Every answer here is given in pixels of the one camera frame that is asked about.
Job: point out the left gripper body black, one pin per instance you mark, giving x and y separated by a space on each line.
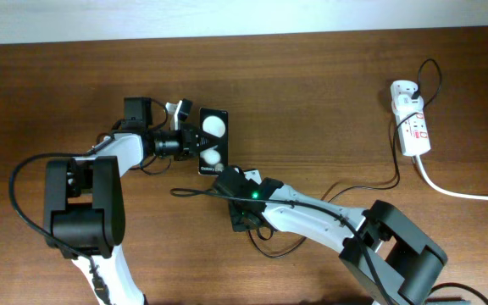
185 147

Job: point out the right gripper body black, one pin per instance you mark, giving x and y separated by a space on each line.
236 216

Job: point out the black Galaxy flip phone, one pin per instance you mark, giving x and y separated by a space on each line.
215 124

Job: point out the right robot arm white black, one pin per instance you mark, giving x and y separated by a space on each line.
388 254

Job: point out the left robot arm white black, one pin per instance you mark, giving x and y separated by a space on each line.
84 204

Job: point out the white USB charger adapter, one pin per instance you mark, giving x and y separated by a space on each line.
402 100

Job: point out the white power strip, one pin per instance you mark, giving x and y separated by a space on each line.
413 133

